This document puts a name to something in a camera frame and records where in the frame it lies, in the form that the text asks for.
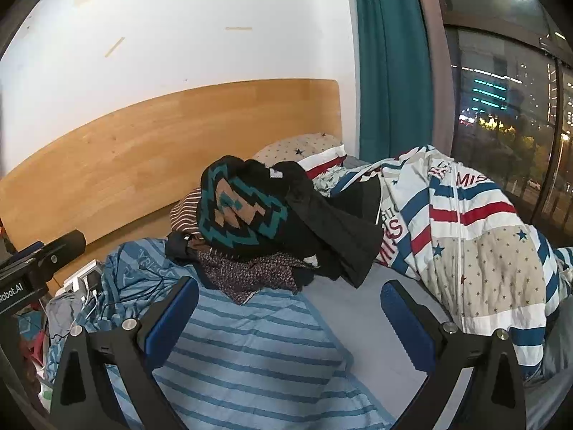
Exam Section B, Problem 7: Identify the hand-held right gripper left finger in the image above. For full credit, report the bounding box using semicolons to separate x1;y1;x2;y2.
50;276;200;430

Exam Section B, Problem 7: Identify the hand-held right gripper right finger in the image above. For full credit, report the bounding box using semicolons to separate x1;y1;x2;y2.
380;280;526;430

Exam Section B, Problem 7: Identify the black teal patterned sweater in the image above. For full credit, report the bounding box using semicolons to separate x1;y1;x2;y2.
198;156;294;249

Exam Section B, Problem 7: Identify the white power strip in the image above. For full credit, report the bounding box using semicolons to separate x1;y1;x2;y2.
63;260;106;297

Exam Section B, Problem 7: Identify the light blue striped shirt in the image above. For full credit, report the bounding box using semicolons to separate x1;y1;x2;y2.
45;237;397;430

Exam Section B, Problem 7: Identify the dark speckled garment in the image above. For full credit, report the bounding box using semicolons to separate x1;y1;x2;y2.
196;245;302;305

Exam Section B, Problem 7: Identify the star and stripe duvet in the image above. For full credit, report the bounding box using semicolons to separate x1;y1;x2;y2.
312;144;573;381

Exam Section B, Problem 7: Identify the brown striped shirt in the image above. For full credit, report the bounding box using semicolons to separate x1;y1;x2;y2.
169;188;206;234

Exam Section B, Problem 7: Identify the black garment with white piping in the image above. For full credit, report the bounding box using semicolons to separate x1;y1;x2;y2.
269;161;395;290

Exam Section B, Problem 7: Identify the wooden headboard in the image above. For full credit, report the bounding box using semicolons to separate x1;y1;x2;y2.
0;79;343;290

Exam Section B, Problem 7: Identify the star print pillow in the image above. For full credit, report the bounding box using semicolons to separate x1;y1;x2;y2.
252;133;348;181

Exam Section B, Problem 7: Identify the teal curtain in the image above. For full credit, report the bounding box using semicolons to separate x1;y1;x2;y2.
351;0;436;165

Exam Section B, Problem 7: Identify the white cable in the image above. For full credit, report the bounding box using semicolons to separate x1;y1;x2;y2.
72;289;101;330

